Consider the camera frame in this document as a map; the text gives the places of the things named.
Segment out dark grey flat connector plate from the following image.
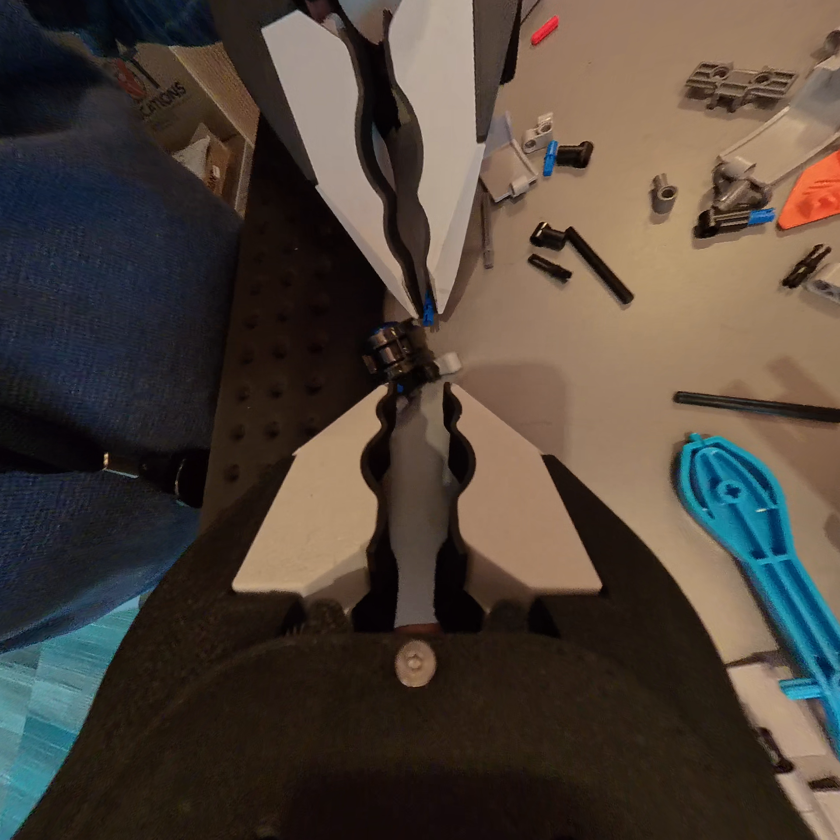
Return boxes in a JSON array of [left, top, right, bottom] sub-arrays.
[[685, 61, 801, 112]]

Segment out long black axle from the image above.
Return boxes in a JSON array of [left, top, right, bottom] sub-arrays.
[[673, 390, 840, 424]]

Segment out small grey curved panel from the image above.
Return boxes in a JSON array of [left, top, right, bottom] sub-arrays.
[[479, 112, 547, 205]]

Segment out small black pin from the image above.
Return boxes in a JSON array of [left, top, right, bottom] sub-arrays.
[[781, 243, 833, 289]]

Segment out dark grey claw joint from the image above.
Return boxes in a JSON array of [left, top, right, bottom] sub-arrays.
[[712, 159, 770, 215]]

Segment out blue brick separator tool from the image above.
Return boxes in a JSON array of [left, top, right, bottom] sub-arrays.
[[676, 432, 840, 757]]

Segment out person's left forearm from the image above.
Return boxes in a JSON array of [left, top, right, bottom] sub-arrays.
[[62, 0, 221, 50]]

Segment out printed cardboard box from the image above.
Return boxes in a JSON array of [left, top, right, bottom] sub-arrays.
[[108, 38, 261, 221]]

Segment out grey panels with orange pins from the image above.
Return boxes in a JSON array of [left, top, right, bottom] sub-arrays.
[[724, 655, 840, 840]]

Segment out black wheel hub assembly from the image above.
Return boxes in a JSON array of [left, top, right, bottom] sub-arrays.
[[362, 319, 439, 400]]

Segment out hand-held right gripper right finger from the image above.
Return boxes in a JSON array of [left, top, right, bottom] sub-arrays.
[[434, 382, 602, 632]]

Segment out light grey perpendicular connector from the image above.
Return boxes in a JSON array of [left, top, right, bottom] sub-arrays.
[[521, 113, 556, 154]]

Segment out large grey curved panel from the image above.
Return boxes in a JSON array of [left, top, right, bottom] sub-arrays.
[[714, 98, 840, 189], [796, 29, 840, 114]]

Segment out black elbow with blue pin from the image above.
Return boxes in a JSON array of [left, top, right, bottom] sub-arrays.
[[693, 206, 777, 239], [542, 139, 595, 177]]

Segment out orange wedge panel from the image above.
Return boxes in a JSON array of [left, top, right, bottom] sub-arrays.
[[777, 150, 840, 231]]

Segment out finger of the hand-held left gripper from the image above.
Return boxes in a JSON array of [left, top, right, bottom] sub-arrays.
[[261, 14, 425, 318], [386, 0, 487, 316]]

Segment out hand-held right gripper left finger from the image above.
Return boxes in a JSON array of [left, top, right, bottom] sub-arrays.
[[233, 382, 401, 632]]

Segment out short black axle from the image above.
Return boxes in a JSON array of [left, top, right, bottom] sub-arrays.
[[566, 226, 636, 307]]

